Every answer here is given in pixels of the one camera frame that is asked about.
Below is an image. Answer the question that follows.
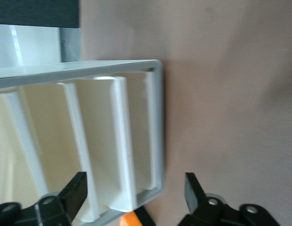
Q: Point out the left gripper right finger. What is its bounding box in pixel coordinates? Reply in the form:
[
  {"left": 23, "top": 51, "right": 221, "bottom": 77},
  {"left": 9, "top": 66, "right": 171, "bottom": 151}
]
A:
[{"left": 177, "top": 172, "right": 282, "bottom": 226}]

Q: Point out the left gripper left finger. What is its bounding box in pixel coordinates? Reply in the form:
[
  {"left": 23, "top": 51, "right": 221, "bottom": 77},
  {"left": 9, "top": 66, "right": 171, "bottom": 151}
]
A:
[{"left": 0, "top": 171, "right": 87, "bottom": 226}]

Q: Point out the orange black button box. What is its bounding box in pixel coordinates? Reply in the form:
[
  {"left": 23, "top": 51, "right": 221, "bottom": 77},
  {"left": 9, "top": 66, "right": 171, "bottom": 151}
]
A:
[{"left": 119, "top": 206, "right": 156, "bottom": 226}]

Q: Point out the white slotted rack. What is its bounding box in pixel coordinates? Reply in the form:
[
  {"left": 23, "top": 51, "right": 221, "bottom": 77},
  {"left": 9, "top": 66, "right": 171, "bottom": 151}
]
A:
[{"left": 0, "top": 59, "right": 165, "bottom": 226}]

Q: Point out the brown table cover sheet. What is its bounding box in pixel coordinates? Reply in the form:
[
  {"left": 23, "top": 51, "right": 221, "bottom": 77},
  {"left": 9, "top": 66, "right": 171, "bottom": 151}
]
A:
[{"left": 79, "top": 0, "right": 292, "bottom": 226}]

